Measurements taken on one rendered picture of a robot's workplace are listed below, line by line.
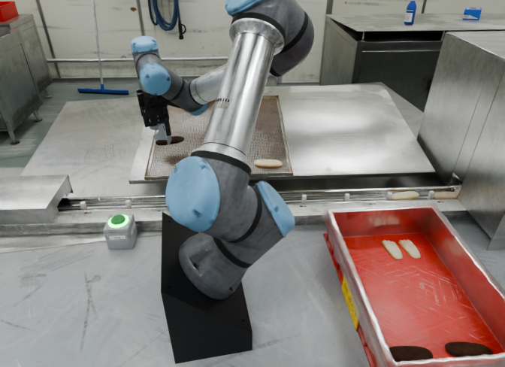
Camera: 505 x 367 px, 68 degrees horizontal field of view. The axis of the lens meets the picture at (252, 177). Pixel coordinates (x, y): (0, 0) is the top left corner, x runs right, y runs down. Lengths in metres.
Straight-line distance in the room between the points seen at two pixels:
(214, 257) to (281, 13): 0.50
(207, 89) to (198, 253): 0.48
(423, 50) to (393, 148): 1.64
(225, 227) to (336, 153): 0.81
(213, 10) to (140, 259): 3.91
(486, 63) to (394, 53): 1.71
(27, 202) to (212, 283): 0.69
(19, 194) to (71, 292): 0.39
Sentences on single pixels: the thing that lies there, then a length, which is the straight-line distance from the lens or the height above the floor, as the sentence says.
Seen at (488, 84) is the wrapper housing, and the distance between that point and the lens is 1.25.
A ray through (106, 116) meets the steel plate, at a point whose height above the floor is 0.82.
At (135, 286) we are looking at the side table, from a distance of 1.04.
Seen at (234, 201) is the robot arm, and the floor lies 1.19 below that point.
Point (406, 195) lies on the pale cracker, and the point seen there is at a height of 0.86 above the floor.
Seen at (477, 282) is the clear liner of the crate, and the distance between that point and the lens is 1.05.
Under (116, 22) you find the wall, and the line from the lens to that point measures 4.93.
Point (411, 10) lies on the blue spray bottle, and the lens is 3.18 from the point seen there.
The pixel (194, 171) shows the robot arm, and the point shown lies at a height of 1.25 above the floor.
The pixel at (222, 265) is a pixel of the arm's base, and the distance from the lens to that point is 0.76.
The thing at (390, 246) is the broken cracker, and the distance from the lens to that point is 1.15.
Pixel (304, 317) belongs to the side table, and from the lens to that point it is 0.95.
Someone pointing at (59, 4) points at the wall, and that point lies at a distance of 5.09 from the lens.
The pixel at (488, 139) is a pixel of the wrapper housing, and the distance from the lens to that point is 1.24.
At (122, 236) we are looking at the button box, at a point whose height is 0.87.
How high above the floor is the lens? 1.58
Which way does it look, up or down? 33 degrees down
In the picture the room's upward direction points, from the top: straight up
